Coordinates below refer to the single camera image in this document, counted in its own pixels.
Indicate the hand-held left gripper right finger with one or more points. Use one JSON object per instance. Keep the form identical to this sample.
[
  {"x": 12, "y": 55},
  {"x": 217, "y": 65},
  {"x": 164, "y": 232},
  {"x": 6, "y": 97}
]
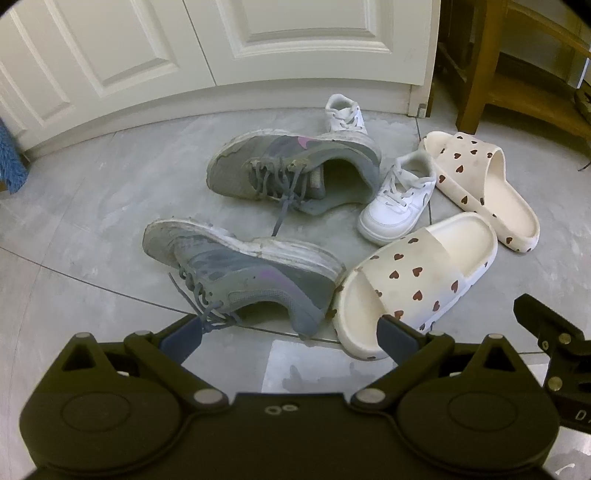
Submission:
[{"x": 396, "y": 339}]

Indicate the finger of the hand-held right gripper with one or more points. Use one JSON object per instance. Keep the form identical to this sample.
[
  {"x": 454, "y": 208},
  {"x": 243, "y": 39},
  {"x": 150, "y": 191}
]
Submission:
[{"x": 547, "y": 323}]

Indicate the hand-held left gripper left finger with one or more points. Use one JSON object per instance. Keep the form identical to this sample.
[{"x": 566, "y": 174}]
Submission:
[{"x": 181, "y": 339}]

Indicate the cream heart-print slipper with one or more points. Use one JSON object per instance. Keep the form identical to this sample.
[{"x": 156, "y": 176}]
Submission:
[
  {"x": 415, "y": 277},
  {"x": 485, "y": 184}
]

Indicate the grey sneaker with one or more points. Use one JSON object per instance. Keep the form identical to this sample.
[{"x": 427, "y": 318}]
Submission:
[
  {"x": 240, "y": 272},
  {"x": 281, "y": 159}
]

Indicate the small white sneaker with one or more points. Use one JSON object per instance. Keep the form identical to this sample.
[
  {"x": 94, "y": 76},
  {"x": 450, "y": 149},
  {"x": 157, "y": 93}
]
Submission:
[
  {"x": 344, "y": 117},
  {"x": 401, "y": 203}
]

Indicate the wooden shoe rack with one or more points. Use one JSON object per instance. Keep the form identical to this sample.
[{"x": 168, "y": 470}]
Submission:
[{"x": 485, "y": 60}]

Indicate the small grey door bumper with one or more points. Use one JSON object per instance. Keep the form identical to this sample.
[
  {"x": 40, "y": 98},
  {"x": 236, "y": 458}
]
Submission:
[{"x": 421, "y": 110}]

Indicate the blue fluffy cloth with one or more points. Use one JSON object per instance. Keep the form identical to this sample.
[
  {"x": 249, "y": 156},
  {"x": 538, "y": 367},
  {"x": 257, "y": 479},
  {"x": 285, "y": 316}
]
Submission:
[{"x": 10, "y": 159}]

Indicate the white panelled cabinet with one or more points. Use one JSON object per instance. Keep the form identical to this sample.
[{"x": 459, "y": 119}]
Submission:
[{"x": 184, "y": 55}]

